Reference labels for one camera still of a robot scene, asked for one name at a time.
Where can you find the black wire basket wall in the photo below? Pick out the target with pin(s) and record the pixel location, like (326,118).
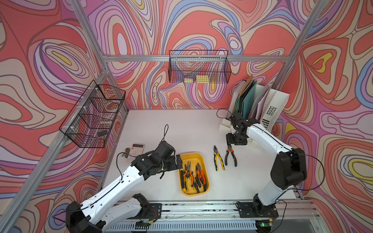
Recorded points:
(92,119)
(185,65)

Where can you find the green file folder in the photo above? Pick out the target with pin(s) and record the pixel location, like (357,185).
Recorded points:
(246,99)

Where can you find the black wire basket left wall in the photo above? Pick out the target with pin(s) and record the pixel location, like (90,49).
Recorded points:
(92,119)

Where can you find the yellow black combination pliers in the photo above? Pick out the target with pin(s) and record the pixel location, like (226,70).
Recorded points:
(217,158)

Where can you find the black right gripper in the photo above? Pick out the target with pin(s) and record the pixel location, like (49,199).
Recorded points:
(229,140)

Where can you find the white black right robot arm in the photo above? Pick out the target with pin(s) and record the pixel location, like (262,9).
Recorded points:
(289,167)

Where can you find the black wire basket back wall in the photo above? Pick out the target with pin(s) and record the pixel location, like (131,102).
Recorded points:
(185,65)

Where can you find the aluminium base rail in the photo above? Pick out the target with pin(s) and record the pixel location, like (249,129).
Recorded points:
(288,216)

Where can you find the orange black combination pliers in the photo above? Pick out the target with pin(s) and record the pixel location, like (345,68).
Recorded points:
(200,178)

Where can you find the yellow black long-nose pliers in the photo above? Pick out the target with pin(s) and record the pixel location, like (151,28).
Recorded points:
(182,180)

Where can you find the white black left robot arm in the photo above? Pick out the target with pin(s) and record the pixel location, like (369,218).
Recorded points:
(102,211)

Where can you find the white pocket calculator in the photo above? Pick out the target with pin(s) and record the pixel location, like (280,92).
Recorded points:
(136,150)

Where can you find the grey small clip object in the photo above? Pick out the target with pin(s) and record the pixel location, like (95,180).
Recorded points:
(126,152)

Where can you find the brown file folder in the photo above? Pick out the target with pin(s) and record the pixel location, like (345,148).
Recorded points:
(246,84)

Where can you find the yellow sticky note pad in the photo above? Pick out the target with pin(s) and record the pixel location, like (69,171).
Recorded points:
(202,79)

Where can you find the white desktop file organizer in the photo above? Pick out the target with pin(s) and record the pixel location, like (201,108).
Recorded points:
(267,105)

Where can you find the orange black needle-nose pliers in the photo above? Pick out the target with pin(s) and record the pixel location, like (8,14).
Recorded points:
(188,176)

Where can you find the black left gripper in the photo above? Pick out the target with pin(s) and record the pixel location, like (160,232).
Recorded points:
(174,164)

